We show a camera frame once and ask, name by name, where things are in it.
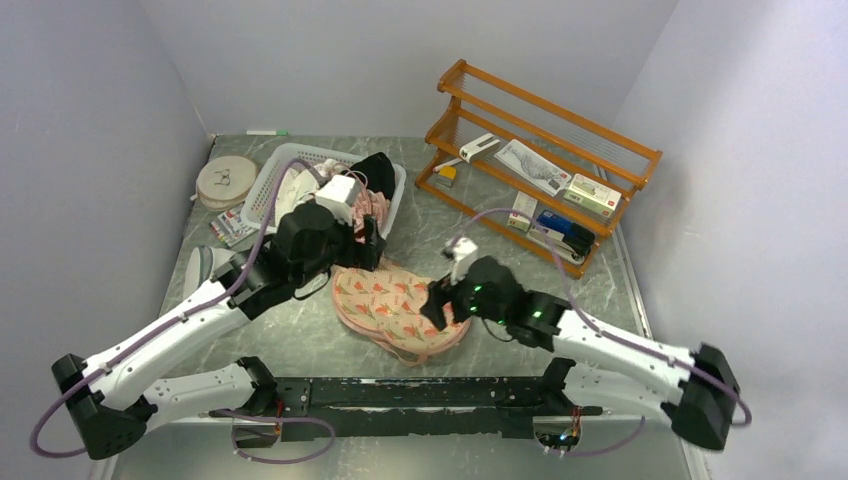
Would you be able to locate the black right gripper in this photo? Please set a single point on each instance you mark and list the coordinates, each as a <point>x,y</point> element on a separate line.
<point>439,293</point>

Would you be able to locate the white plastic laundry basket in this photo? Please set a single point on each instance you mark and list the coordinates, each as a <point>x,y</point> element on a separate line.
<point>257,200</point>

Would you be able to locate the illustrated paper booklet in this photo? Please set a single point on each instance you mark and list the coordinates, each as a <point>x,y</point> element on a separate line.
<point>533,168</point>

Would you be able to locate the small white red box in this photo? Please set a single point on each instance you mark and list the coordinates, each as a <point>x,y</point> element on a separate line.
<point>523,207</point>

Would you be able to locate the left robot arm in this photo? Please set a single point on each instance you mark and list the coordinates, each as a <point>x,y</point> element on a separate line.
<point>116,397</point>

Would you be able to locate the white label printer device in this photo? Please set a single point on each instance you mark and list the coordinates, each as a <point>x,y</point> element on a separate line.
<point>479,147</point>

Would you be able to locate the white garment in basket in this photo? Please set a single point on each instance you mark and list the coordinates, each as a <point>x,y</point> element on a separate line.
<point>299,184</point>

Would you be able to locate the black garment in basket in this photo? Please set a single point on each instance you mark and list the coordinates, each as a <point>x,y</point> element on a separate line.
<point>379,173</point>

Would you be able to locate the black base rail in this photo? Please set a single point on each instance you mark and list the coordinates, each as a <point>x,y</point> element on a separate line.
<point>427,406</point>

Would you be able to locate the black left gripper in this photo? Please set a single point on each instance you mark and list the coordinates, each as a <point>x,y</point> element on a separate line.
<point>365,255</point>

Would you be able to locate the white green staples box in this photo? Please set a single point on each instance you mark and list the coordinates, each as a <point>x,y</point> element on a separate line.
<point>592,195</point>

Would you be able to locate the orange wooden shoe rack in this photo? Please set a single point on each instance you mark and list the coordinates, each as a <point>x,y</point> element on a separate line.
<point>482,103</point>

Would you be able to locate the white green marker pen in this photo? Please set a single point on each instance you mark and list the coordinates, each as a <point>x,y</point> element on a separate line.
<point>267,132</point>

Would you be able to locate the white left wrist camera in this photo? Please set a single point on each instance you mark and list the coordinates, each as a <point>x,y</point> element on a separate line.
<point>339,196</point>

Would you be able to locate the pink satin bra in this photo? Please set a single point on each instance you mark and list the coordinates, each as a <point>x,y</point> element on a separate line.
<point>370,203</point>

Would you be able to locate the white mesh laundry bag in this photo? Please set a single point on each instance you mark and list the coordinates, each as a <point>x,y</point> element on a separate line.
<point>202,263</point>

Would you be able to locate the floral mesh laundry bag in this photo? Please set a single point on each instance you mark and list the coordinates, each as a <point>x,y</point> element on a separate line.
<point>384,306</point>

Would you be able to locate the blue black stapler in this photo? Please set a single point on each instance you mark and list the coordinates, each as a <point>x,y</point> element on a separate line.
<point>572,241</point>

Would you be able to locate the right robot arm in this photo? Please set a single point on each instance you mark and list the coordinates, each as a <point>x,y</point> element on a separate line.
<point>694,391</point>

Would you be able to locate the crayon pack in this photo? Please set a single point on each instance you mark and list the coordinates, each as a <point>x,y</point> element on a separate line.
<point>230,228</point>

